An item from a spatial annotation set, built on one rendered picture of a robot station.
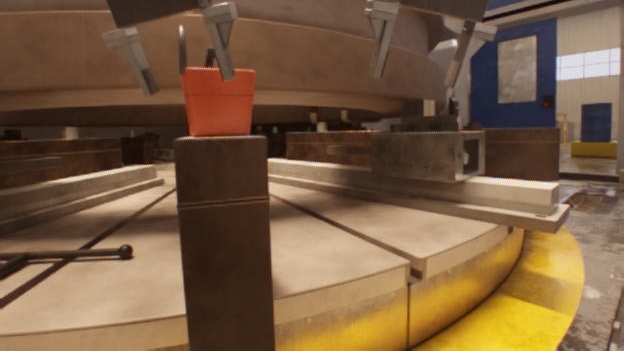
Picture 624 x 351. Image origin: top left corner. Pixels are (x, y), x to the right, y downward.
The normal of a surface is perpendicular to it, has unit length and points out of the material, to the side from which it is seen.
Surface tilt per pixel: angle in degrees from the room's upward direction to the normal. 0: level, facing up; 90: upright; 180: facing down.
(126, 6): 114
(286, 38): 90
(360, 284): 90
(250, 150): 90
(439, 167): 90
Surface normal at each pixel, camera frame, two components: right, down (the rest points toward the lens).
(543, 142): -0.43, 0.08
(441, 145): -0.75, 0.07
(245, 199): 0.32, 0.07
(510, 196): -0.72, -0.25
